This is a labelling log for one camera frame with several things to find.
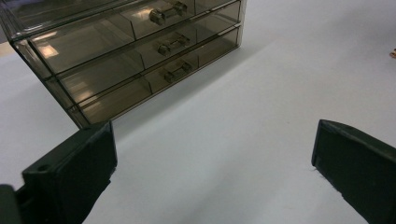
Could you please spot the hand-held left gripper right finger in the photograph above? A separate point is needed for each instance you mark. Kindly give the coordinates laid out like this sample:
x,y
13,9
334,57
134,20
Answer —
x,y
358,168

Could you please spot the smoky transparent drawer cabinet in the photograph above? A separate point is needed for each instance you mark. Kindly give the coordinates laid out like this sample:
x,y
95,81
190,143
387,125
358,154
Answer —
x,y
21,18

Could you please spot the smoky clear drawer organizer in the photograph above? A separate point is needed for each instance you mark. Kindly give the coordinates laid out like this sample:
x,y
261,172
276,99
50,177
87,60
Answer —
x,y
84,43

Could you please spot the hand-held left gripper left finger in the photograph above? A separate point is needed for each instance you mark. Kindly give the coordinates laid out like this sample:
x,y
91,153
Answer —
x,y
74,168

